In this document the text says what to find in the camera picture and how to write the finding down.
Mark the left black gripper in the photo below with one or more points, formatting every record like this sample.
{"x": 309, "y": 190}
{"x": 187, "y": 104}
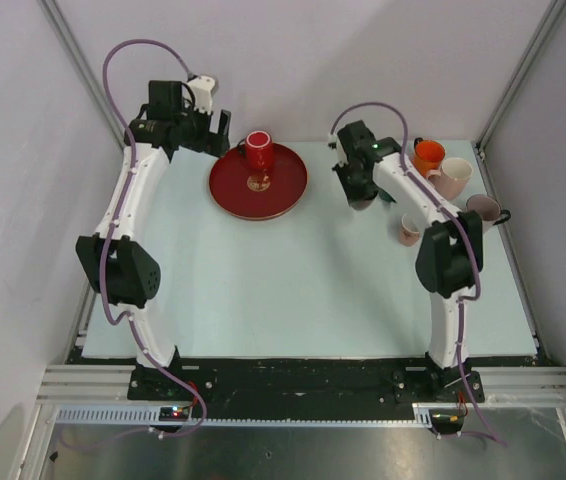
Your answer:
{"x": 209, "y": 142}

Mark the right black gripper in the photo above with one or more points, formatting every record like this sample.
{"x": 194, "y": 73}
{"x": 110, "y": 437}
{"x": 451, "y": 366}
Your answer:
{"x": 355, "y": 194}

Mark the large red mug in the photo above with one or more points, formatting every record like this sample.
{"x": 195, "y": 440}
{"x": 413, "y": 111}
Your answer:
{"x": 258, "y": 150}

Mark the brown patterned mug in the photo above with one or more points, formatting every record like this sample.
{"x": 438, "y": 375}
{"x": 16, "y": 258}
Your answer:
{"x": 360, "y": 205}

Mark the large orange mug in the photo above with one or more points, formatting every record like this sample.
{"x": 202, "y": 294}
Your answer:
{"x": 427, "y": 155}

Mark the tall pink mug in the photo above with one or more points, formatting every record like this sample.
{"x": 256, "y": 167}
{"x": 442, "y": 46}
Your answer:
{"x": 451, "y": 177}

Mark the small pink square mug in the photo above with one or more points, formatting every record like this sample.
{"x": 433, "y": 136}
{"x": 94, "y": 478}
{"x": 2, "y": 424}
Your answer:
{"x": 408, "y": 232}

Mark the lilac ribbed mug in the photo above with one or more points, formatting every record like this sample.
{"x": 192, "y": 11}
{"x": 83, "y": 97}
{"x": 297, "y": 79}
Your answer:
{"x": 489, "y": 210}

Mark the dark green mug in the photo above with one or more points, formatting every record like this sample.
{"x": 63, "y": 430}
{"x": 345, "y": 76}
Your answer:
{"x": 386, "y": 197}

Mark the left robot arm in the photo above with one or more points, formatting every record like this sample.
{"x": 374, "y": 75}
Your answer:
{"x": 119, "y": 269}

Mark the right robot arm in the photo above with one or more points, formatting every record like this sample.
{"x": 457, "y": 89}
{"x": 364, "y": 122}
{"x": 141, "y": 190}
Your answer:
{"x": 448, "y": 262}

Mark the round red tray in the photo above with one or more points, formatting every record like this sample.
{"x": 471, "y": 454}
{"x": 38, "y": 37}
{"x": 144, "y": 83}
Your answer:
{"x": 253, "y": 194}

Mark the small circuit board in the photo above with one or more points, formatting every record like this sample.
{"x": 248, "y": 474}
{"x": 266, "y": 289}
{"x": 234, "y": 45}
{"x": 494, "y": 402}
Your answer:
{"x": 174, "y": 413}

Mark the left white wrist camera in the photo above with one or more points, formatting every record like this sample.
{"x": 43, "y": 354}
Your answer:
{"x": 203, "y": 87}

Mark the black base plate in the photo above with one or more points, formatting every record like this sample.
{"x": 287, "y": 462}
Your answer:
{"x": 289, "y": 389}

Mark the aluminium frame rail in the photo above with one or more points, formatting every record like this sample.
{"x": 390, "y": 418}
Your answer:
{"x": 105, "y": 384}

